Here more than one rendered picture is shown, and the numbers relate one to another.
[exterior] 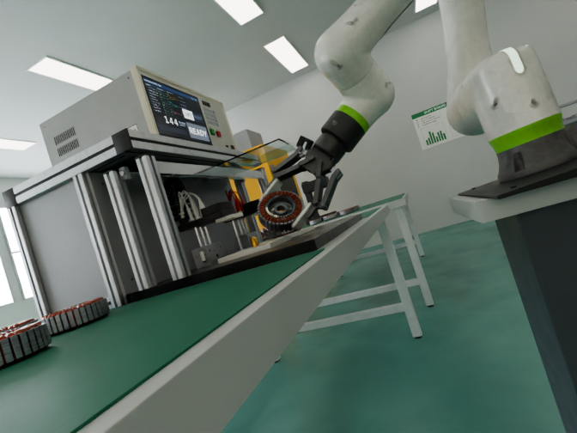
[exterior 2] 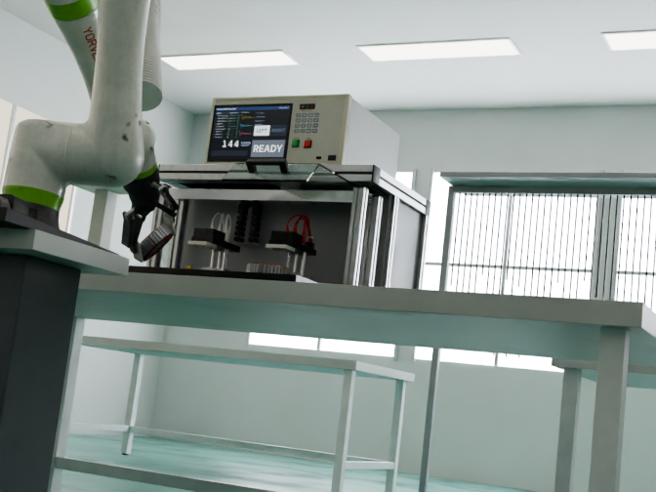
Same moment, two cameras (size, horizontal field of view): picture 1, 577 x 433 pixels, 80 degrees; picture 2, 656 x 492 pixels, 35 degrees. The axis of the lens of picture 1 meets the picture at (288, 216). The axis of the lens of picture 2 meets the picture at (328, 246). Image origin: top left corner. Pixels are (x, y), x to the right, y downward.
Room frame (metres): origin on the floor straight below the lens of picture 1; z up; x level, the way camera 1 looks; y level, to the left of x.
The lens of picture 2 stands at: (1.57, -2.60, 0.48)
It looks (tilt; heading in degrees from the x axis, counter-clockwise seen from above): 9 degrees up; 96
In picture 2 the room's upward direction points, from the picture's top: 7 degrees clockwise
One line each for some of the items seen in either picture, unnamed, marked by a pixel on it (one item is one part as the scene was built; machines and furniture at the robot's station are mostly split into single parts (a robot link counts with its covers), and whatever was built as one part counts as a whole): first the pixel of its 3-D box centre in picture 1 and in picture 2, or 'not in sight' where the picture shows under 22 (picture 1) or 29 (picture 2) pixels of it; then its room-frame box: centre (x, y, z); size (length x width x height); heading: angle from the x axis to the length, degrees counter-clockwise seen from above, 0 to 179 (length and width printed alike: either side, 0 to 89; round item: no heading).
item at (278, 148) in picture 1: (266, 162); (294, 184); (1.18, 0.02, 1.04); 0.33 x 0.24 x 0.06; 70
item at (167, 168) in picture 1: (220, 172); (257, 195); (1.06, 0.16, 1.03); 0.62 x 0.01 x 0.03; 160
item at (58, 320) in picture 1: (75, 315); not in sight; (0.65, 0.44, 0.77); 0.11 x 0.11 x 0.04
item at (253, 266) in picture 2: (284, 228); (267, 272); (1.14, 0.02, 0.80); 0.11 x 0.11 x 0.04
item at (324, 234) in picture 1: (270, 247); (228, 287); (1.03, 0.08, 0.76); 0.64 x 0.47 x 0.02; 160
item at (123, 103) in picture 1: (149, 140); (305, 149); (1.14, 0.36, 1.22); 0.44 x 0.39 x 0.20; 160
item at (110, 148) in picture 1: (159, 175); (296, 190); (1.13, 0.37, 1.09); 0.68 x 0.44 x 0.05; 160
